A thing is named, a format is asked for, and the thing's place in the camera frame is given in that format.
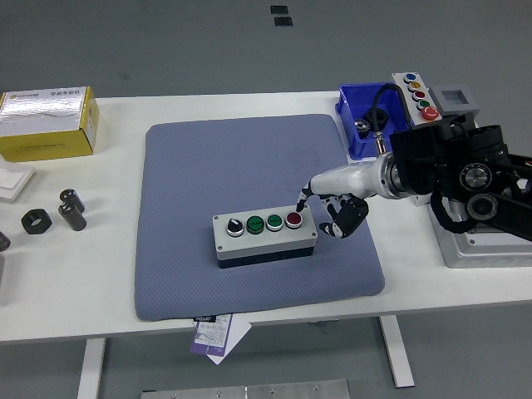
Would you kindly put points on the blue plastic bin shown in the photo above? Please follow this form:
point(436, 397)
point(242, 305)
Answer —
point(349, 99)

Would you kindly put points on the grey metal base plate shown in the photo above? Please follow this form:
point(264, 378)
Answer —
point(249, 392)

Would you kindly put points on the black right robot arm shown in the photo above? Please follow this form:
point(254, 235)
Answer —
point(420, 158)

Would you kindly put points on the grey distribution box clear cover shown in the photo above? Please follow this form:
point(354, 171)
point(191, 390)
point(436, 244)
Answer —
point(478, 253)

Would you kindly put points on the small metal gear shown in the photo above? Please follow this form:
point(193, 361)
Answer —
point(362, 128)

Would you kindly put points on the white table leg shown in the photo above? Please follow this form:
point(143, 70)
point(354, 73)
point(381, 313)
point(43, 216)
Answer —
point(395, 353)
point(91, 370)

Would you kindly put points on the grey five-button control box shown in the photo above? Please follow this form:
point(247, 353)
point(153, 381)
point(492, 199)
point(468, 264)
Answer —
point(419, 95)

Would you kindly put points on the purple and white mat tag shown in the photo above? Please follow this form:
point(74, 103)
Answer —
point(210, 336)

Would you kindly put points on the black cylindrical capacitor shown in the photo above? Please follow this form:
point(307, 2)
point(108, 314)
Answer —
point(72, 218)
point(70, 196)

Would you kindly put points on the dark floor outlet plate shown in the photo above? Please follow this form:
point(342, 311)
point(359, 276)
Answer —
point(283, 21)
point(279, 9)

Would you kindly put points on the blue-grey padded mat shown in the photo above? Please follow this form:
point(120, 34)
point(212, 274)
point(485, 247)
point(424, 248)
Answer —
point(187, 174)

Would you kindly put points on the yellow and silver cardboard box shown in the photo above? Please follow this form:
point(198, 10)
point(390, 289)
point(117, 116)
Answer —
point(41, 141)

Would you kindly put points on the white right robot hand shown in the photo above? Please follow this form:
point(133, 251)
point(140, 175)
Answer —
point(349, 180)

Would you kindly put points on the white paper card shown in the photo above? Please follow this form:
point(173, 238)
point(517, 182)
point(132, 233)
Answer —
point(239, 332)

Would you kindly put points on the grey four-control button box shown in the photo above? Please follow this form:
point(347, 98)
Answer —
point(266, 243)

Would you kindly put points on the grey square frame box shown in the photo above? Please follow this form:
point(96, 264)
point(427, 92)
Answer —
point(471, 106)

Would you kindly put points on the white square switch plate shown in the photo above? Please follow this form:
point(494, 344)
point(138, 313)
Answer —
point(12, 183)

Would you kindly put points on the large black hex nut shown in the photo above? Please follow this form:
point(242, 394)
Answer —
point(366, 118)
point(27, 224)

